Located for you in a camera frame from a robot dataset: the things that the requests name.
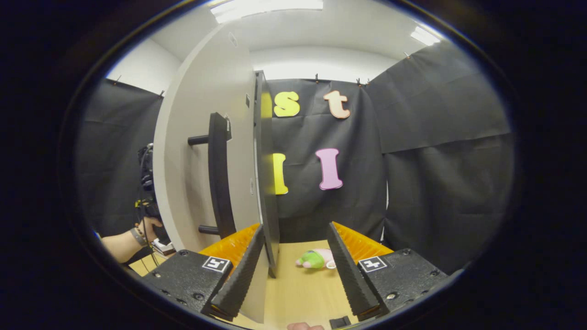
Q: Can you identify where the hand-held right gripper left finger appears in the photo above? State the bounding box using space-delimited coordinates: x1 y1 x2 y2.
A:
142 223 266 321

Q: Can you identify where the green pink plush toy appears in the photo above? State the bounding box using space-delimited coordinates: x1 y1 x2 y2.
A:
296 249 338 270

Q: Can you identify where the black backdrop cloth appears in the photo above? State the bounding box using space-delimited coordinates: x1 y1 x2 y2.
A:
73 39 516 275

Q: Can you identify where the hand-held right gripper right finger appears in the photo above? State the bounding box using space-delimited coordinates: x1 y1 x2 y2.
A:
327 221 449 321

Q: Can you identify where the beige cabinet door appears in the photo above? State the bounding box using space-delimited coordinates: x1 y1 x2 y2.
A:
154 21 272 324

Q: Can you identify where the ceiling light panel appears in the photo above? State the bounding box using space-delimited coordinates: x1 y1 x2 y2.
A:
210 0 324 23
410 26 442 46

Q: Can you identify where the black cabinet door handle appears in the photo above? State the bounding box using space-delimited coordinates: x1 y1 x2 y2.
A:
187 112 237 240

